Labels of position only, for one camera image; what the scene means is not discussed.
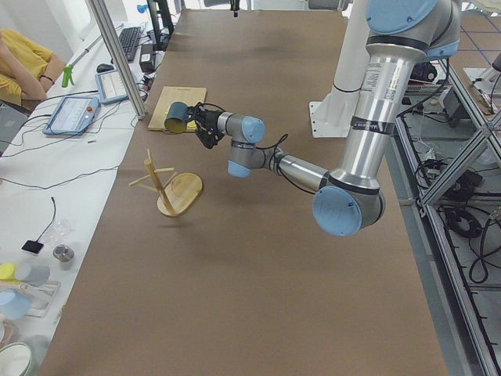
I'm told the black keyboard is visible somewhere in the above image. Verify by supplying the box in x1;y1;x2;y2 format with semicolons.
118;27;142;62

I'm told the wooden cutting board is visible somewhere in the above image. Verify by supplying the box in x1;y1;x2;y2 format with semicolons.
148;86;207;134

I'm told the green white grabber tool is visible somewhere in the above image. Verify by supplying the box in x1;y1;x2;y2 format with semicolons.
61;35;103;88

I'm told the small black pad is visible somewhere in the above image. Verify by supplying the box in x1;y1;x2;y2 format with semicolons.
21;240;44;255

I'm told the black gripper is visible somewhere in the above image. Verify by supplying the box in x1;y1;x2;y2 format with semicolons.
188;0;240;149

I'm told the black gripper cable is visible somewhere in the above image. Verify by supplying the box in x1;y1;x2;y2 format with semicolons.
195;102;318;195

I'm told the blue teach pendant near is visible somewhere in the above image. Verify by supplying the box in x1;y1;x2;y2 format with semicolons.
42;96;100;136

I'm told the rack of coloured cups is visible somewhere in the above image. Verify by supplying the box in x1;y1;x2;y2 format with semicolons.
1;263;60;320

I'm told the white camera pedestal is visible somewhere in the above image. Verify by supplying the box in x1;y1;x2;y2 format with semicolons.
309;0;369;138

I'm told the wooden cup storage rack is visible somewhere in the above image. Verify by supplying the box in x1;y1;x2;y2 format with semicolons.
128;149;204;217

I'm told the aluminium frame post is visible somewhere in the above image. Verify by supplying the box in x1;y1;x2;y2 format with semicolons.
88;0;146;120

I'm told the green bowl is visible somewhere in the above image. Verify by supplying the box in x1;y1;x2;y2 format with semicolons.
0;342;36;376

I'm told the small metal cup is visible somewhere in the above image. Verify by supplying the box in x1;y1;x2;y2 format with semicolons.
52;244;74;263

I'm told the person in yellow shirt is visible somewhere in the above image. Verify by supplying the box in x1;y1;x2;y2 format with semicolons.
1;28;66;110

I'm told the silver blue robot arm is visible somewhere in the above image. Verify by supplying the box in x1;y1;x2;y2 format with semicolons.
183;1;460;237

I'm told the blue teach pendant far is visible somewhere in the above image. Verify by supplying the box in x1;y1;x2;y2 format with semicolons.
95;70;128;104

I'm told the blue teach pendant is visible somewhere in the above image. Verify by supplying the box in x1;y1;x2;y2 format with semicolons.
95;70;128;104
42;96;100;136

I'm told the blue cup yellow inside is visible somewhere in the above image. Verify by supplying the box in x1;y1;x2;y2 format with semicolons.
164;101;189;134

